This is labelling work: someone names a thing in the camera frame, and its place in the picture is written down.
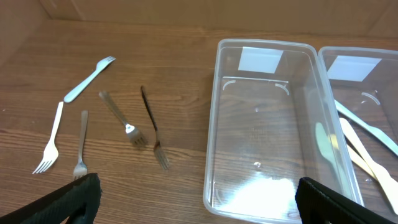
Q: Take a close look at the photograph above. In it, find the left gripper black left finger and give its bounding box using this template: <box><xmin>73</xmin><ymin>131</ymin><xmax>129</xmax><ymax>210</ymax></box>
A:
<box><xmin>1</xmin><ymin>173</ymin><xmax>102</xmax><ymax>224</ymax></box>

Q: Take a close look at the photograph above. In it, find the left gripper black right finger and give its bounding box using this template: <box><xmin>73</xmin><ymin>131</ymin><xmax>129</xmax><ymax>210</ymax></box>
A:
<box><xmin>295</xmin><ymin>177</ymin><xmax>394</xmax><ymax>224</ymax></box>

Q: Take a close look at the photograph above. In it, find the yellow plastic knife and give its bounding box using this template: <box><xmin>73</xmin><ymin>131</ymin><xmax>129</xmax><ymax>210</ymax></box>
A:
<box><xmin>328</xmin><ymin>134</ymin><xmax>377</xmax><ymax>180</ymax></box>

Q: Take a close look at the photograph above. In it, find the teal plastic knife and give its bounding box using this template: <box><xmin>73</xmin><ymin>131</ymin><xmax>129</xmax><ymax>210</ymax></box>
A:
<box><xmin>315</xmin><ymin>123</ymin><xmax>351</xmax><ymax>197</ymax></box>

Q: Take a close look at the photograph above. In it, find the white plastic knife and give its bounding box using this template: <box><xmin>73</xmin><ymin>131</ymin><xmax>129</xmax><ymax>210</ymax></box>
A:
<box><xmin>340</xmin><ymin>118</ymin><xmax>397</xmax><ymax>214</ymax></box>

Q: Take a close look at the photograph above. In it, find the pale grey-blue plastic knife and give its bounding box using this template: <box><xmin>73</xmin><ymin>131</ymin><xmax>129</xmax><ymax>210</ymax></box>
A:
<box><xmin>335</xmin><ymin>100</ymin><xmax>398</xmax><ymax>155</ymax></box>

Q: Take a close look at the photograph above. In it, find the clear plastic container left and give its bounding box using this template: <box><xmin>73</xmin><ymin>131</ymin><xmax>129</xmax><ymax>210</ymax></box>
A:
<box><xmin>203</xmin><ymin>39</ymin><xmax>363</xmax><ymax>223</ymax></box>

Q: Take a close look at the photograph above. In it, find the clear plastic container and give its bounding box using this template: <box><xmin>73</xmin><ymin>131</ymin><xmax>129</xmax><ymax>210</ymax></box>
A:
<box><xmin>203</xmin><ymin>39</ymin><xmax>363</xmax><ymax>223</ymax></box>
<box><xmin>318</xmin><ymin>47</ymin><xmax>397</xmax><ymax>223</ymax></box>

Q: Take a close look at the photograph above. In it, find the clear plastic container right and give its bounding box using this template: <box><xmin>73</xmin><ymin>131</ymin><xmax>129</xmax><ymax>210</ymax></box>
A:
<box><xmin>318</xmin><ymin>47</ymin><xmax>397</xmax><ymax>223</ymax></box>

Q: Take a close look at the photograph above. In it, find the white plastic fork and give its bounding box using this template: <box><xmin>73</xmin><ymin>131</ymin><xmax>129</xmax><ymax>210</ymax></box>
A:
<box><xmin>33</xmin><ymin>101</ymin><xmax>64</xmax><ymax>174</ymax></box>

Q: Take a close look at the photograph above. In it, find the wide metal fork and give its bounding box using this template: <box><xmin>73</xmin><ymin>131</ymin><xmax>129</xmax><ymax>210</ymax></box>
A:
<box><xmin>99</xmin><ymin>91</ymin><xmax>147</xmax><ymax>146</ymax></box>

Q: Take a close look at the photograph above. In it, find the dark metal fork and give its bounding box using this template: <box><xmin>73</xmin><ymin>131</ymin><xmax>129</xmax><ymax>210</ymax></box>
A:
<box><xmin>141</xmin><ymin>86</ymin><xmax>170</xmax><ymax>170</ymax></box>

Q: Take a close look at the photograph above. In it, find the pale blue plastic fork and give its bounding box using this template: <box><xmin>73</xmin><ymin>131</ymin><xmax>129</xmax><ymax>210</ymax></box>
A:
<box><xmin>63</xmin><ymin>56</ymin><xmax>116</xmax><ymax>103</ymax></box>

